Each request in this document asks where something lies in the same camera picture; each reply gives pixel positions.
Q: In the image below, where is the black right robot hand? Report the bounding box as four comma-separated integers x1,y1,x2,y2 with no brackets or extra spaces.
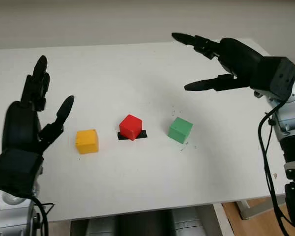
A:
171,32,264,92

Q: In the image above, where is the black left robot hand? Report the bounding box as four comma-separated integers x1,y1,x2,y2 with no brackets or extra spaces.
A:
1,55,75,156

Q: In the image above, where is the red wooden block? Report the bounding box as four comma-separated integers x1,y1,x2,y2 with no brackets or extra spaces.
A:
119,114,143,141

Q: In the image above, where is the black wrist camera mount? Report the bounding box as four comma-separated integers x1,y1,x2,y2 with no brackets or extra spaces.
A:
0,148,44,199
249,56,295,101

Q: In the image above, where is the green wooden block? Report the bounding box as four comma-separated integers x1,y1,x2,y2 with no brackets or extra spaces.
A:
168,117,194,144

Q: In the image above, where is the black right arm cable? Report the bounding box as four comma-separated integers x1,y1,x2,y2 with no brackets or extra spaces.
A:
257,102,293,236

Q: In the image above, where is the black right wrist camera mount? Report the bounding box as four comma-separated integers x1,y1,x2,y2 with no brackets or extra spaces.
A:
249,56,295,101

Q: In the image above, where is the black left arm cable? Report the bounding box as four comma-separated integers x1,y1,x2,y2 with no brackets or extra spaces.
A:
30,195,56,236

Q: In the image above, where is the black tape strip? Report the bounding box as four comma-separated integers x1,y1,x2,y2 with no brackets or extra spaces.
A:
117,129,148,141

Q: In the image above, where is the yellow wooden block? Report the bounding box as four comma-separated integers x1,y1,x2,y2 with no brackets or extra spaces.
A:
75,129,99,155

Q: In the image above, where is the white table leg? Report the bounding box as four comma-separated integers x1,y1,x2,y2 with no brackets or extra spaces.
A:
212,204,233,236

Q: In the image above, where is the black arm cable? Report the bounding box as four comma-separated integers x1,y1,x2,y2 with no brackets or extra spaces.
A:
30,195,56,236
257,102,293,236

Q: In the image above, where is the grey metal table frame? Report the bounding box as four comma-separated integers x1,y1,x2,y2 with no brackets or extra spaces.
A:
236,196,287,220

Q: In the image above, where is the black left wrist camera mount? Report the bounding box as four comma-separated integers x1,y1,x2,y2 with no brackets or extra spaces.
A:
0,148,44,199

